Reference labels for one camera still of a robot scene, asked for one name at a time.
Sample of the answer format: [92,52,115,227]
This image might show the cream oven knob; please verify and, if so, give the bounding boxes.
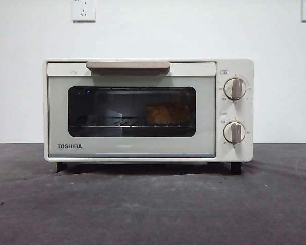
[223,121,247,144]
[223,78,247,100]

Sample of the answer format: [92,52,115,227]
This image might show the metal wire oven rack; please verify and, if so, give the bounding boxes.
[69,116,196,128]

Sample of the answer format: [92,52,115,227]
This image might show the cream Toshiba toaster oven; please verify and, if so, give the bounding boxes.
[42,57,255,175]

